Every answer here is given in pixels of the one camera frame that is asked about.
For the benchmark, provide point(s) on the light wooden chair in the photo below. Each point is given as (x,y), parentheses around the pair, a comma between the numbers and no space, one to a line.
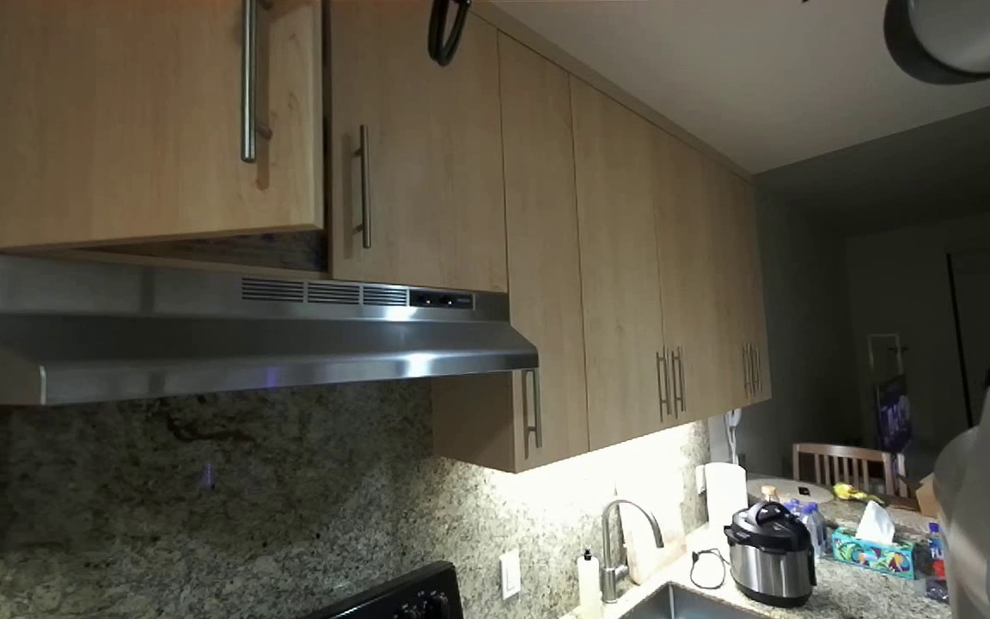
(850,448)

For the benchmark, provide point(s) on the white paper towel roll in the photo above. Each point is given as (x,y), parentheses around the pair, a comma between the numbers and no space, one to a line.
(726,494)

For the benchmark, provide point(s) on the stainless steel range hood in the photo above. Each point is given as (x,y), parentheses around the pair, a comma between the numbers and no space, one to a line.
(233,332)

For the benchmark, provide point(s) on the clear plastic jar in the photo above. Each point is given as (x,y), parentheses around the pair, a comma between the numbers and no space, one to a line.
(808,522)

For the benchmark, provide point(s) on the colourful tissue box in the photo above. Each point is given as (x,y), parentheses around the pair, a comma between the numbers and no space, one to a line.
(859,554)

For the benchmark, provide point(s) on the white soap bottle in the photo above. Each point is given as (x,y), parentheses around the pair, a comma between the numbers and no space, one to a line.
(590,586)

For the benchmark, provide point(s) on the water bottle blue label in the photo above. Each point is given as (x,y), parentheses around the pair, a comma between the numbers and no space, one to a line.
(934,567)

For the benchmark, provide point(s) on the steel kitchen sink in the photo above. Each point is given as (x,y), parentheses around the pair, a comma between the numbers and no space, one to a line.
(679,608)

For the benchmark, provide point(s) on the black electric stove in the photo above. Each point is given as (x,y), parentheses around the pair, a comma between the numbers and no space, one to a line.
(404,597)

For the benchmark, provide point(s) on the round white table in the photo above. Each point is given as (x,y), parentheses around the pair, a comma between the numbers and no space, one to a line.
(788,495)

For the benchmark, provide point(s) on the steel pressure cooker black lid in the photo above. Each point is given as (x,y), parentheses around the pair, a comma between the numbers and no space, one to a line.
(771,563)

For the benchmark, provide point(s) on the blue hanging bag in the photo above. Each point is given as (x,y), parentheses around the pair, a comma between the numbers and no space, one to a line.
(891,417)

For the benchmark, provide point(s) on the yellow fruit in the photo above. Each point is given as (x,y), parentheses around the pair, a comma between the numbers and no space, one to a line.
(850,494)

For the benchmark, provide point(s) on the chrome kitchen faucet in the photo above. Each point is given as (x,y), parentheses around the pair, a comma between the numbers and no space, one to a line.
(614,551)

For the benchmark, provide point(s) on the white wall outlet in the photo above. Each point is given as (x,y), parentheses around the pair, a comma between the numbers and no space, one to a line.
(511,574)

